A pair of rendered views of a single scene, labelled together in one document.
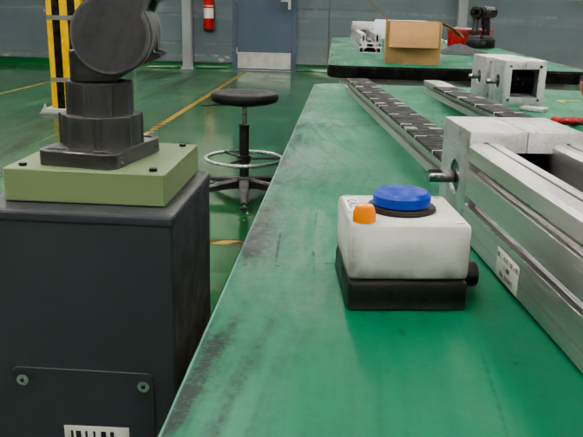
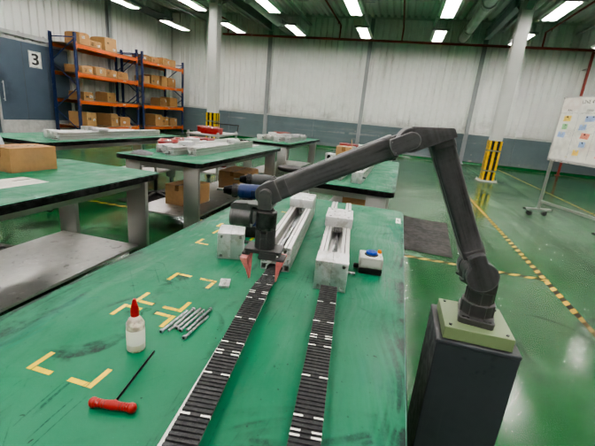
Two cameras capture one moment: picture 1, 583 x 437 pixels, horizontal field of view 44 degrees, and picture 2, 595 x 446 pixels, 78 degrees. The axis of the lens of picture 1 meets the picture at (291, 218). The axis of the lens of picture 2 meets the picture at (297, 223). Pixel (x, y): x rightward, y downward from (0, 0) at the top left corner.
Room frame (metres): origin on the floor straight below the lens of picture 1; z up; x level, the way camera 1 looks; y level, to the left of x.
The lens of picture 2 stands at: (1.73, -0.13, 1.29)
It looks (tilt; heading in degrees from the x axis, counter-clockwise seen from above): 16 degrees down; 190
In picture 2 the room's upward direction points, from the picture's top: 5 degrees clockwise
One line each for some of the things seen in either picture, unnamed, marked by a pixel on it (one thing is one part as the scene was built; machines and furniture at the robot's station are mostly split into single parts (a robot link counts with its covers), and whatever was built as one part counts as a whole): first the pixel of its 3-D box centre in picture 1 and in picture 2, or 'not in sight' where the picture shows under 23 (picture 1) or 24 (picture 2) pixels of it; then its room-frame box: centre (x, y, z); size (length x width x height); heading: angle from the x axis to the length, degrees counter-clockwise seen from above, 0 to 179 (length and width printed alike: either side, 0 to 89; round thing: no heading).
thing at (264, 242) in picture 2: not in sight; (265, 240); (0.80, -0.38, 0.94); 0.10 x 0.07 x 0.07; 94
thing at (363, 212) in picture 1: (364, 211); not in sight; (0.45, -0.05, 0.85); 0.02 x 0.02 x 0.01
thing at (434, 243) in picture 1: (409, 247); (367, 261); (0.48, -0.08, 0.81); 0.10 x 0.08 x 0.06; 93
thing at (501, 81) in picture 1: (511, 81); not in sight; (1.60, -0.47, 0.83); 0.11 x 0.10 x 0.10; 92
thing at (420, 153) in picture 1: (387, 113); not in sight; (1.29, -0.17, 0.79); 0.96 x 0.04 x 0.03; 3
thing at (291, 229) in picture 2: not in sight; (294, 226); (0.22, -0.41, 0.82); 0.80 x 0.10 x 0.09; 3
